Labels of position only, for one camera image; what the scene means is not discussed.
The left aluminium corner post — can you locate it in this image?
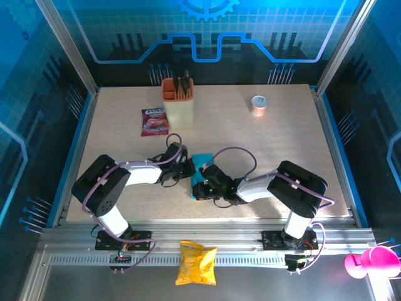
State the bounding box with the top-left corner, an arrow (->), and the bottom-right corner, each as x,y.
34,0 -> 100,97

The right small circuit board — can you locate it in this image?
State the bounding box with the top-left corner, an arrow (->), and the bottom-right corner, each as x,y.
284,253 -> 314,272

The yellow chips bag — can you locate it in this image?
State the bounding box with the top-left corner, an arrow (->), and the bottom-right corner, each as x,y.
175,240 -> 219,287

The slotted grey cable duct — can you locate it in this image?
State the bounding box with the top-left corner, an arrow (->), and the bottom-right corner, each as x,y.
49,254 -> 289,267

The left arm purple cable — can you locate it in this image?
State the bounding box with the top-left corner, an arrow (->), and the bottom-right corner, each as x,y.
81,133 -> 184,274

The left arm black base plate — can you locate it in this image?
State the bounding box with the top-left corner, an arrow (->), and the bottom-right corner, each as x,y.
95,230 -> 154,251

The small can orange label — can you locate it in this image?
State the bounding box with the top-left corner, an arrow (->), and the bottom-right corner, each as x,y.
251,95 -> 268,117

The aluminium front frame rail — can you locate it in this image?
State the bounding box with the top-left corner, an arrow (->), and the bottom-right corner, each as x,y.
42,219 -> 375,251

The pink plastic cup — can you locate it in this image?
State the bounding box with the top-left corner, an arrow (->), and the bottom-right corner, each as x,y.
344,246 -> 401,279

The beige utensil holder orange rim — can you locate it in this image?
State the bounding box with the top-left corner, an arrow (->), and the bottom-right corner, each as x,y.
161,77 -> 195,130

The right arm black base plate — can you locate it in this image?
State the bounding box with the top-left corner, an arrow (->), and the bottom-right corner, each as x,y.
261,230 -> 319,251

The magenta candy bag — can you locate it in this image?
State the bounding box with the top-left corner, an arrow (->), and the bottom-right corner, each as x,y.
140,107 -> 170,137

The right aluminium corner post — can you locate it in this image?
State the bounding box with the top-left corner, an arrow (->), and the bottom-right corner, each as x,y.
316,0 -> 377,95

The aluminium corner post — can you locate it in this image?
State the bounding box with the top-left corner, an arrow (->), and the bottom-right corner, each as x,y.
34,0 -> 100,97
316,0 -> 377,95

